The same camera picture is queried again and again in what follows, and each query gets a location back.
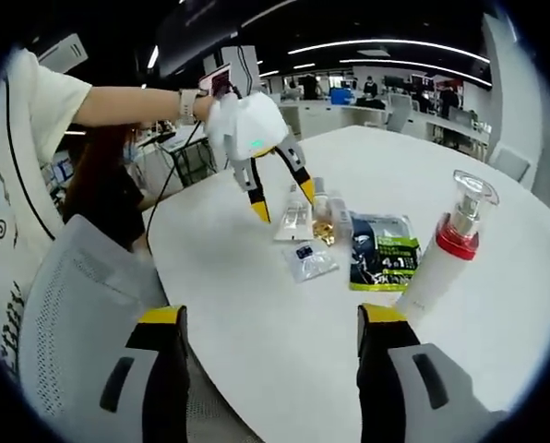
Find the green and blue skincare packet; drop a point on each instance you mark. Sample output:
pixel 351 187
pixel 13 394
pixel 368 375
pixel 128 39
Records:
pixel 381 258

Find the white-backed office chair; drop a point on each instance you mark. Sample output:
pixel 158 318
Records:
pixel 510 164

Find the white skincare tube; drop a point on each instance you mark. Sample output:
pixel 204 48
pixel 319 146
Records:
pixel 293 221

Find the small round-capped skincare bottle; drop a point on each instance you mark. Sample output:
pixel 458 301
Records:
pixel 322 198

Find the white mesh bag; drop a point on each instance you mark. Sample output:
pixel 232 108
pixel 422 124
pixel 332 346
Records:
pixel 72 300

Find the beige wristwatch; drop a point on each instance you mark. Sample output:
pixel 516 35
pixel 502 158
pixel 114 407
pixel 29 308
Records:
pixel 187 105

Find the row of white office desks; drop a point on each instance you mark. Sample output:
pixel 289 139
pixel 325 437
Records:
pixel 321 117

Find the gold foil skincare sachet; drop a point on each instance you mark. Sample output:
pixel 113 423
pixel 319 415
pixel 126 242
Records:
pixel 325 233

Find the small square-capped skincare bottle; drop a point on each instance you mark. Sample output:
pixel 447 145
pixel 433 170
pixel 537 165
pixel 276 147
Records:
pixel 339 217

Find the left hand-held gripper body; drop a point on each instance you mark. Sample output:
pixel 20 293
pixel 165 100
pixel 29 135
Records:
pixel 252 122

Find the red-collared white skincare pump bottle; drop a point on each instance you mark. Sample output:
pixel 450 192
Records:
pixel 441 272

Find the clear plastic skincare sachet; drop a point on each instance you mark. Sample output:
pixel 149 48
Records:
pixel 312 265

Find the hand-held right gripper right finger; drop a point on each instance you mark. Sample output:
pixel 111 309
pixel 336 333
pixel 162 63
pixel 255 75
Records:
pixel 381 383

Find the computer monitor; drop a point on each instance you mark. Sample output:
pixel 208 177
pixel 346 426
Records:
pixel 217 80

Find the blue storage box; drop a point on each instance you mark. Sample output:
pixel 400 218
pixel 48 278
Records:
pixel 343 97

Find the ceiling air conditioner unit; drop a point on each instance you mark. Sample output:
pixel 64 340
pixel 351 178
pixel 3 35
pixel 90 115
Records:
pixel 65 51

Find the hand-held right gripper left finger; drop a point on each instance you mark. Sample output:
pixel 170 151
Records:
pixel 169 378

